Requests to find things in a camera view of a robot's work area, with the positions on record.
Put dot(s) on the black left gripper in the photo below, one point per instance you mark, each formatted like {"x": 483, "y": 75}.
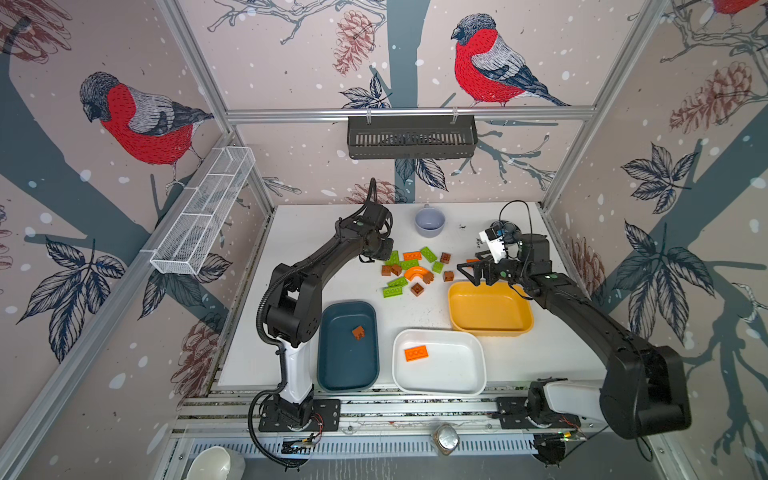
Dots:
{"x": 386, "y": 254}

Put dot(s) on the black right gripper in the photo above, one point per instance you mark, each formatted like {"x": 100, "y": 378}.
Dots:
{"x": 490, "y": 266}

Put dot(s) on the green long lego brick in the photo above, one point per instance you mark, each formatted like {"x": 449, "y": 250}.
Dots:
{"x": 393, "y": 291}

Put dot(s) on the orange lego plate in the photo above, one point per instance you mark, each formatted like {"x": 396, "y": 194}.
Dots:
{"x": 416, "y": 353}

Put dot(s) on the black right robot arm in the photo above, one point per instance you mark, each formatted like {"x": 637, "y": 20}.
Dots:
{"x": 644, "y": 391}

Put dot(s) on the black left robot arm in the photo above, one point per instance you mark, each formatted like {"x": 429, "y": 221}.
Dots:
{"x": 289, "y": 313}

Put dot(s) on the orange curved lego arch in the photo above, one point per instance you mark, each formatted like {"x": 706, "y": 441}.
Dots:
{"x": 419, "y": 272}

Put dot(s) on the green lego brick top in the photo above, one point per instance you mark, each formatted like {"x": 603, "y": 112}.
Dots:
{"x": 428, "y": 254}

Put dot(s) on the yellow rectangular tray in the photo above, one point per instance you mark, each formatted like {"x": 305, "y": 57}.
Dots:
{"x": 497, "y": 310}

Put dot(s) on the brown lego brick front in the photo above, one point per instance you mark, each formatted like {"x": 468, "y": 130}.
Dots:
{"x": 417, "y": 289}

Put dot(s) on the lavender plastic cup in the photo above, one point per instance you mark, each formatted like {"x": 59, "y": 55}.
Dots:
{"x": 429, "y": 221}

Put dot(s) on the dark teal rectangular tray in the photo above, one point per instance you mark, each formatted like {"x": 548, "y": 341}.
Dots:
{"x": 345, "y": 364}

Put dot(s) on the white rectangular tray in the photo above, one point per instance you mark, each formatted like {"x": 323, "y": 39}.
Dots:
{"x": 455, "y": 366}

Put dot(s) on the round silver knob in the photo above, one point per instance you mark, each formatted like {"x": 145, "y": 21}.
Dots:
{"x": 446, "y": 439}

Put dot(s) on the white bowl at bottom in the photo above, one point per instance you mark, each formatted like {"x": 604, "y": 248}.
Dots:
{"x": 217, "y": 463}

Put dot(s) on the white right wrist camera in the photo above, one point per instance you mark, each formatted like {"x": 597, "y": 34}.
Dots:
{"x": 494, "y": 240}

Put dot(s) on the black hanging wire basket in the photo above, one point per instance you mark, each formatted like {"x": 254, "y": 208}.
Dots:
{"x": 411, "y": 137}

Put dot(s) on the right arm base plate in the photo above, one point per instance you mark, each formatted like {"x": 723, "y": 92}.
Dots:
{"x": 517, "y": 413}

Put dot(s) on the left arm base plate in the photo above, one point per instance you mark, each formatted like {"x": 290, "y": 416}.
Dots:
{"x": 312, "y": 415}

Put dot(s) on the white wire mesh basket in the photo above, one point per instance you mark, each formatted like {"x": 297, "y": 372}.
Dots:
{"x": 191, "y": 237}

